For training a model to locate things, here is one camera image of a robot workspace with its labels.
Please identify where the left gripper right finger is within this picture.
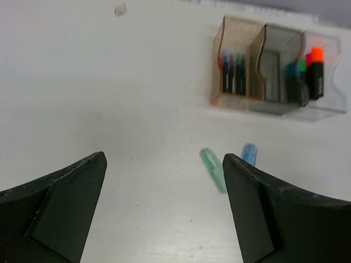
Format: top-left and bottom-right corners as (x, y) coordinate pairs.
(223, 154), (350, 262)

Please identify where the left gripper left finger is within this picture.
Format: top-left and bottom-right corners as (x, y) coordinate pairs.
(1, 152), (107, 262)

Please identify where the green correction tape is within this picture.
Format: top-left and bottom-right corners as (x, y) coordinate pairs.
(199, 148), (227, 193)

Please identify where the green cap black highlighter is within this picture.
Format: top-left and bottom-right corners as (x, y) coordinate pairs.
(297, 57), (309, 106)

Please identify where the blue cap black highlighter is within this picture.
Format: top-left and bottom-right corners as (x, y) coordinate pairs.
(284, 61), (301, 105)

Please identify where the green gel pen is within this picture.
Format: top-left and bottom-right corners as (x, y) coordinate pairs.
(235, 52), (242, 95)

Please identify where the pink cap black highlighter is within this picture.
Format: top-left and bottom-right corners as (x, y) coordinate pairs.
(305, 53), (312, 68)

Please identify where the black gel pen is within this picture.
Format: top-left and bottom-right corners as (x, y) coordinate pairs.
(241, 55), (246, 95)

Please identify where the purple gel pen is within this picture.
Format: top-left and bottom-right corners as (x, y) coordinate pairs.
(228, 54), (235, 93)

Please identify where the red gel pen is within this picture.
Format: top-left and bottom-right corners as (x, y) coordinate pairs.
(218, 53), (224, 68)

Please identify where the blue gel pen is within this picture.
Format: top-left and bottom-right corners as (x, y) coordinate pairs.
(222, 51), (229, 93)

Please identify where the orange cap black highlighter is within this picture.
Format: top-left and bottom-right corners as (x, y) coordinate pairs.
(310, 46), (324, 100)

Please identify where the blue correction tape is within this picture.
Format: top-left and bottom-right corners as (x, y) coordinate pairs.
(241, 143), (257, 167)

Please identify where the clear transparent container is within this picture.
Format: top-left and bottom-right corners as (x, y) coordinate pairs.
(283, 31), (348, 122)

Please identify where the amber transparent container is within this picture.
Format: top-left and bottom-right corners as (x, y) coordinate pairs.
(210, 15), (266, 111)

